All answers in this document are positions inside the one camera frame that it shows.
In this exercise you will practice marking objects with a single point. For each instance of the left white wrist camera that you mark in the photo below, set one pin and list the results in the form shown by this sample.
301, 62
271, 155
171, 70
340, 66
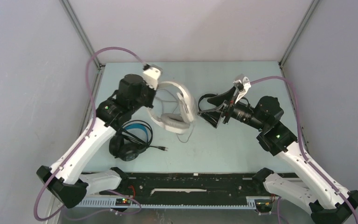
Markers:
151, 75

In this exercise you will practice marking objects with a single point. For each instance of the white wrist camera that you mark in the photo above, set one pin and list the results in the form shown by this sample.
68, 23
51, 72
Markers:
151, 75
242, 85

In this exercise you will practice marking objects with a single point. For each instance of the small black on-ear headphones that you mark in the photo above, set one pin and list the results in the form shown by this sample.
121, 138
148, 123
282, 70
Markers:
243, 101

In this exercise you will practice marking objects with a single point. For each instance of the white gaming headset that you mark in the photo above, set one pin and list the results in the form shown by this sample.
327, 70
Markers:
181, 121

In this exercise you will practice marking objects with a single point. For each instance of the aluminium frame post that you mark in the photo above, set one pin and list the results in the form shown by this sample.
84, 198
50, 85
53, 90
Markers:
300, 29
67, 6

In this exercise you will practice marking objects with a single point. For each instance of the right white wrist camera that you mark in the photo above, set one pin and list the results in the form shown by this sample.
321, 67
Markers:
242, 85

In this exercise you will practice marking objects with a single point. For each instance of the black headset with blue band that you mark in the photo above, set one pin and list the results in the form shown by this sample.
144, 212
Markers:
127, 146

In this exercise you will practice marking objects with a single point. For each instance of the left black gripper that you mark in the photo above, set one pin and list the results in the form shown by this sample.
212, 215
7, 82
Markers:
152, 92

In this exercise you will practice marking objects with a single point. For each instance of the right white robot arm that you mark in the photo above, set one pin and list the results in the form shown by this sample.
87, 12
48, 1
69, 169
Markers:
322, 197

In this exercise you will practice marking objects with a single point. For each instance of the right aluminium frame post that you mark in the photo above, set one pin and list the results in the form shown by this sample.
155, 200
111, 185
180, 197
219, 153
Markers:
300, 29

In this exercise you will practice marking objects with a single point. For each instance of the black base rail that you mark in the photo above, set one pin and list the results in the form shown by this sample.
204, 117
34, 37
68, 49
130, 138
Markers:
189, 189

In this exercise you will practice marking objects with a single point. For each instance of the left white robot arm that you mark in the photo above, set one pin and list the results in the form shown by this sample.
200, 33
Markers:
64, 178

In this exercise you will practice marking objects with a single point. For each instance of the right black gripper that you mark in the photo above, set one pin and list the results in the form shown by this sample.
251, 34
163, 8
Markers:
212, 115

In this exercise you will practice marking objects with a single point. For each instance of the left aluminium frame post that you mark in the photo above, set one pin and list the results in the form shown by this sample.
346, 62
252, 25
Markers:
67, 6

